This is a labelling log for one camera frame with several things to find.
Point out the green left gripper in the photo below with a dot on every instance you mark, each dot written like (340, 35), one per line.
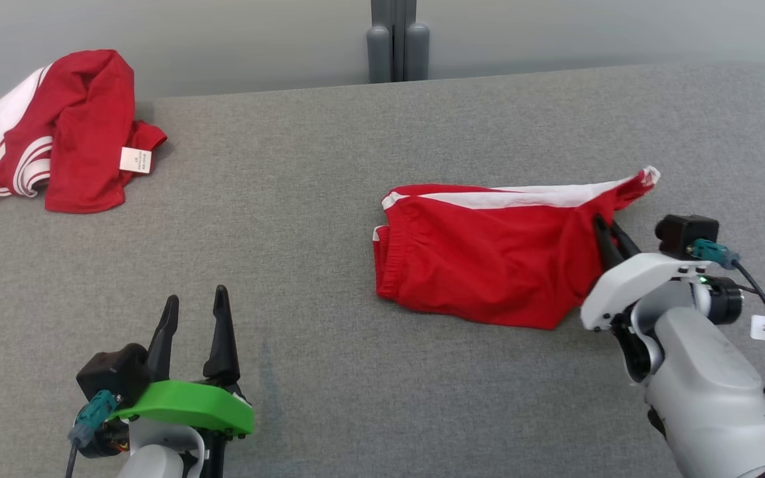
(190, 405)

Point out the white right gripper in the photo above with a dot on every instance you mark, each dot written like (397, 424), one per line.
(628, 279)

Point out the red white sports shorts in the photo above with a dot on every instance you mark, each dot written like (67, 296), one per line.
(489, 259)

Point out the red white jersey shirt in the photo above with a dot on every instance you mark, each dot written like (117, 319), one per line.
(84, 113)

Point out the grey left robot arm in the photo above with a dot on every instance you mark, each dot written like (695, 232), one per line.
(157, 461)

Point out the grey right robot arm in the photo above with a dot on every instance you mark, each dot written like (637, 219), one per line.
(701, 385)

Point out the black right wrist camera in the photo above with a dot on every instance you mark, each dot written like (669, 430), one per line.
(684, 232)

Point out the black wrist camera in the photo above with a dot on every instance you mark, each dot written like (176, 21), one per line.
(113, 372)
(684, 232)

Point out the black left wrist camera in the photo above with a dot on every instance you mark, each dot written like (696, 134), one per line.
(113, 372)

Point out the grey partition post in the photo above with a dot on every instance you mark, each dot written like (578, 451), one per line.
(397, 40)

